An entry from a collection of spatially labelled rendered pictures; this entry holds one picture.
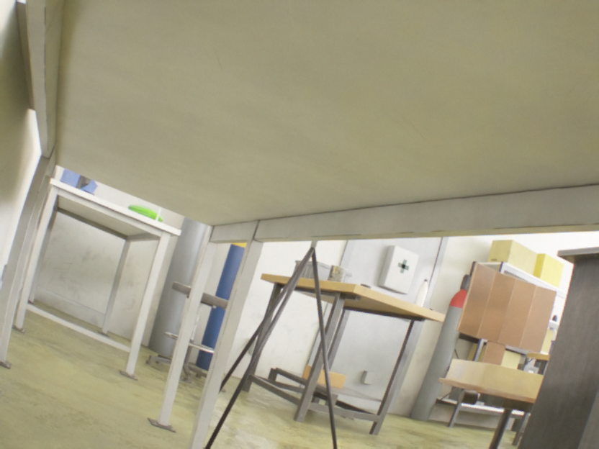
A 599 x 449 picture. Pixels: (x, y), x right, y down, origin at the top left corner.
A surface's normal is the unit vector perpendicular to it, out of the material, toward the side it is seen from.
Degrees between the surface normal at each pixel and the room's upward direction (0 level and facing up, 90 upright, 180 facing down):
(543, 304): 90
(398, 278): 90
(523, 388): 90
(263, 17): 180
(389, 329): 90
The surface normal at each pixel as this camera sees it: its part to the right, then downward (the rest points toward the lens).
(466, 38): -0.30, 0.94
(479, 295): 0.37, -0.04
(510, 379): 0.10, -0.13
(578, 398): -0.91, -0.33
